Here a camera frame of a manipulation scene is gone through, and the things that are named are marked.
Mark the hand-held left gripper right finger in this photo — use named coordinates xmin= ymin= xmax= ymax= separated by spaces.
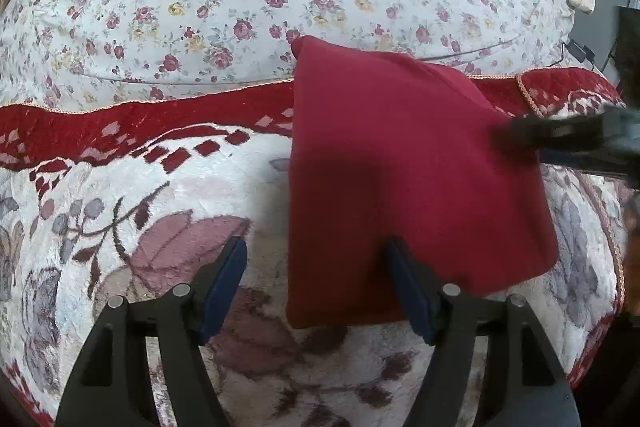
xmin=384 ymin=238 xmax=582 ymax=427

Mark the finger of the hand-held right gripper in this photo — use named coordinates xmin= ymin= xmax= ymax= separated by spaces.
xmin=537 ymin=146 xmax=640 ymax=182
xmin=492 ymin=113 xmax=608 ymax=150

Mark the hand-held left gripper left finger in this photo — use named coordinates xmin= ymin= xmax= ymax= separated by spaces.
xmin=54 ymin=236 xmax=249 ymax=427

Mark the red knit garment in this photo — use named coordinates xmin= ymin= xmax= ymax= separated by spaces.
xmin=286 ymin=35 xmax=560 ymax=329

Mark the grey cabinet panel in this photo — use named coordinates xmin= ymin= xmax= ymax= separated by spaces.
xmin=570 ymin=0 xmax=632 ymax=75

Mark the red-bordered floral plush blanket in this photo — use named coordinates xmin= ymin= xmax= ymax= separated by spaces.
xmin=0 ymin=68 xmax=628 ymax=427

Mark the black cable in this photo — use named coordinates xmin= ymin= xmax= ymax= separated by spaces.
xmin=559 ymin=39 xmax=597 ymax=68

